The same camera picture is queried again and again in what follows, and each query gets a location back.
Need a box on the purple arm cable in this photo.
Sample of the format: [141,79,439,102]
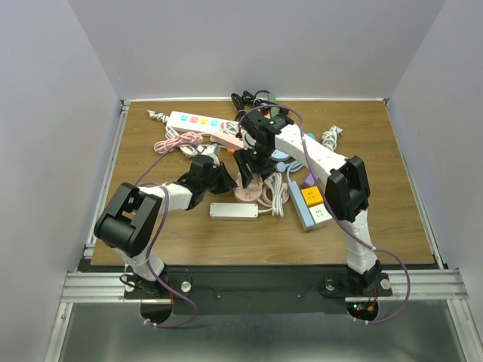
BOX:
[134,130,237,330]
[237,104,412,326]

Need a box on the light blue round socket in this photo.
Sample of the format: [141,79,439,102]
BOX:
[270,149,291,162]

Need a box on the black bundled cable with plug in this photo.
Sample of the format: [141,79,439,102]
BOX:
[230,90,271,126]

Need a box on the white bundled cable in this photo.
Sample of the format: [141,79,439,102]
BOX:
[219,121,246,139]

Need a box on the purple power strip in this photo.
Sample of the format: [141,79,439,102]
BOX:
[302,173,318,188]

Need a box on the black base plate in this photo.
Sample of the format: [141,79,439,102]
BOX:
[125,265,392,315]

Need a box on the pink bundled cable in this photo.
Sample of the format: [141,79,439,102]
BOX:
[154,132,205,156]

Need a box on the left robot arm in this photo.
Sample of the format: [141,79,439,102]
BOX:
[94,155,236,297]

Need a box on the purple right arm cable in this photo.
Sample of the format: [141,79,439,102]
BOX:
[237,104,412,326]

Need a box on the plain white power strip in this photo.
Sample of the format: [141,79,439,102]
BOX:
[209,203,259,220]

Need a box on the grey-blue bundled cable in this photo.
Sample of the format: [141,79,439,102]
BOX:
[273,158,306,175]

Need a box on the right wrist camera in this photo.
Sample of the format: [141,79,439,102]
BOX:
[241,130,256,149]

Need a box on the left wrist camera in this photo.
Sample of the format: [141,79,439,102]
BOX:
[198,143,221,160]

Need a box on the white cube socket adapter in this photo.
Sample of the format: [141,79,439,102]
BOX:
[309,204,332,229]

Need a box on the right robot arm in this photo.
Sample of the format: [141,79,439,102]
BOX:
[234,106,381,294]

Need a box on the teal usb power strip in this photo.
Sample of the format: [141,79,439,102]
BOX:
[306,133,317,141]

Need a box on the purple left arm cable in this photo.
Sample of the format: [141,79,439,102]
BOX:
[134,130,237,330]

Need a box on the light blue power strip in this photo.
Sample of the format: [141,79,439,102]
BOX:
[286,166,315,232]

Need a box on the white strip with coloured sockets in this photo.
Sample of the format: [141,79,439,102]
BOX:
[165,111,238,133]

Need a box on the green power strip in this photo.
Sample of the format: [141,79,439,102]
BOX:
[267,93,280,118]

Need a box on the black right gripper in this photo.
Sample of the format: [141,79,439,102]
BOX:
[232,143,275,189]

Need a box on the white knotted cable with plug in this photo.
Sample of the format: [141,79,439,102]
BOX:
[321,125,345,152]

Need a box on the yellow cube socket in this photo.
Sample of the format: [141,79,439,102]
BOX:
[301,186,324,207]

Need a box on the pink power strip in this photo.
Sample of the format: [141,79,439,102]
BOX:
[210,131,244,150]

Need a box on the pink round socket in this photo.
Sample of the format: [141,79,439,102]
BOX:
[233,175,263,203]

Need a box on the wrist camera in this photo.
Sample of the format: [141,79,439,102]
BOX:
[198,143,221,160]
[241,130,256,149]

